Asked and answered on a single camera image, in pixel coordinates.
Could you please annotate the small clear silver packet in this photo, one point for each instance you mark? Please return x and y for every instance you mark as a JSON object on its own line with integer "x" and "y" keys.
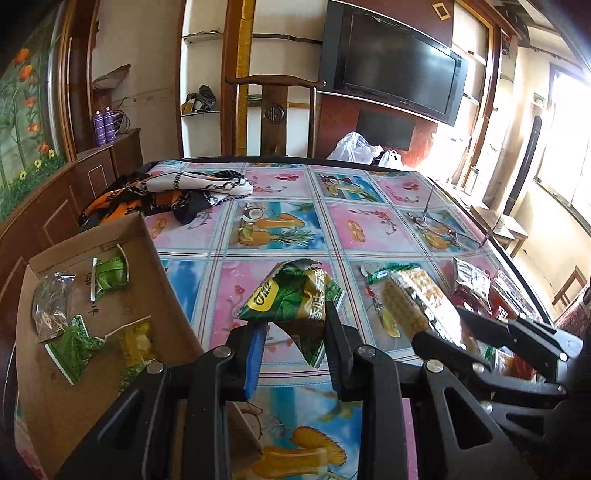
{"x": 51, "y": 304}

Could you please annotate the floral wall mural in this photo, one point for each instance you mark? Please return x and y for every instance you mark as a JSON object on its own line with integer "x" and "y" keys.
{"x": 23, "y": 138}

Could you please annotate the small white plastic bag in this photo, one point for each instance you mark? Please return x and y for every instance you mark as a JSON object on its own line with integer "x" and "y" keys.
{"x": 391, "y": 159}

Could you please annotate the dark wooden chair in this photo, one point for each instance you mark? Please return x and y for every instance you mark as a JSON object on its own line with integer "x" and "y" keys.
{"x": 273, "y": 113}

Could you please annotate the white corner shelf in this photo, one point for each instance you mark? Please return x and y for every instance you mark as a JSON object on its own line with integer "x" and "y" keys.
{"x": 201, "y": 114}

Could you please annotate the black white orange scarf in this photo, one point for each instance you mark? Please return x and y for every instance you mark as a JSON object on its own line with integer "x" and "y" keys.
{"x": 184, "y": 184}

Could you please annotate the purple frame eyeglasses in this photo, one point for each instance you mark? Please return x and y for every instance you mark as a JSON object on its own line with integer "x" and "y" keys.
{"x": 436, "y": 230}

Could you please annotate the metal cup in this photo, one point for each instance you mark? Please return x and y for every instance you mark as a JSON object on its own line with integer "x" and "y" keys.
{"x": 472, "y": 179}

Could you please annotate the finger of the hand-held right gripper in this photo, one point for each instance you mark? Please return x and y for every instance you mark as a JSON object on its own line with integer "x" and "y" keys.
{"x": 448, "y": 350}
{"x": 517, "y": 332}

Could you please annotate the dark crumpled shelf object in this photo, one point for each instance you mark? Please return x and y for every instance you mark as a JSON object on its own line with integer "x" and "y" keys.
{"x": 201, "y": 99}

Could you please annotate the black stove pipe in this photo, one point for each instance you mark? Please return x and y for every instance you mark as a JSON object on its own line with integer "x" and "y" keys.
{"x": 526, "y": 161}

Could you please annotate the orange edged cracker packet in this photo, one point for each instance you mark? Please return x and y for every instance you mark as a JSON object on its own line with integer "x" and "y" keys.
{"x": 515, "y": 290}

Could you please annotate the large green snack packet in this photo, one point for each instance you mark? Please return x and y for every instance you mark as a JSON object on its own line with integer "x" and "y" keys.
{"x": 295, "y": 295}

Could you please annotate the black flat screen television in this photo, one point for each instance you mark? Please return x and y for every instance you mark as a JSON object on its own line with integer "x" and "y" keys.
{"x": 397, "y": 69}

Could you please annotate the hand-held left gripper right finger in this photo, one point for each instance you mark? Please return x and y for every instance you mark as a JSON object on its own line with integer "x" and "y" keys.
{"x": 337, "y": 364}

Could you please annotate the clear yellow wafer packet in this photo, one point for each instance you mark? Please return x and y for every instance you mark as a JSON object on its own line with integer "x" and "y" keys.
{"x": 411, "y": 300}

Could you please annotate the brown wooden cabinet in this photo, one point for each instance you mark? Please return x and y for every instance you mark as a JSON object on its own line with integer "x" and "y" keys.
{"x": 69, "y": 194}

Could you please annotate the small green snack packet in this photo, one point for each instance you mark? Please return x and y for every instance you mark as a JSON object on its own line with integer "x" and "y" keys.
{"x": 74, "y": 348}
{"x": 111, "y": 274}
{"x": 131, "y": 376}

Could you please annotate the small wooden stool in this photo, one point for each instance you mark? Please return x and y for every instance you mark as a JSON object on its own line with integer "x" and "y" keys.
{"x": 575, "y": 277}

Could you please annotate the large silver foil snack packet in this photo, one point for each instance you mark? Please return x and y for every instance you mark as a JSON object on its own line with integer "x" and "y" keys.
{"x": 471, "y": 277}

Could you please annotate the yellow clear snack packet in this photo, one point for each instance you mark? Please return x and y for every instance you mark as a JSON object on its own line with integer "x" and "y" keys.
{"x": 136, "y": 339}

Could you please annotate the brown cloth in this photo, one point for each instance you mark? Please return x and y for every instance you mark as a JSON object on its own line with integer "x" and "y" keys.
{"x": 111, "y": 78}

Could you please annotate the brown cardboard box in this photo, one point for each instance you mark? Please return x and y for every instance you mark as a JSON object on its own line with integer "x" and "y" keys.
{"x": 161, "y": 281}

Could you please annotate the purple bottle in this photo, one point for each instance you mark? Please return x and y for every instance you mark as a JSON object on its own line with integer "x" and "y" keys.
{"x": 98, "y": 129}
{"x": 110, "y": 125}

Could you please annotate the red cartoon print snack packet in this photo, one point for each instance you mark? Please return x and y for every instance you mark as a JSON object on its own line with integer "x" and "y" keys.
{"x": 524, "y": 369}

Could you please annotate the black panel under television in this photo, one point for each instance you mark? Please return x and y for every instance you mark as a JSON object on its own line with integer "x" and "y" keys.
{"x": 385, "y": 129}

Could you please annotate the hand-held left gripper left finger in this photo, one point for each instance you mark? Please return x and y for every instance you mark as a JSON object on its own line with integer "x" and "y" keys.
{"x": 255, "y": 364}

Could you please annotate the floral cushion chair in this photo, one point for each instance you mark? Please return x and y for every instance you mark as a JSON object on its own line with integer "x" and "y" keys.
{"x": 579, "y": 314}

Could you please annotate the red black label candy packet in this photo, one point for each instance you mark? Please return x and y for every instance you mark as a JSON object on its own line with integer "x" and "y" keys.
{"x": 468, "y": 301}

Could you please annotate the bright window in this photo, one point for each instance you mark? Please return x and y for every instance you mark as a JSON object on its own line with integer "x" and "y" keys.
{"x": 568, "y": 138}

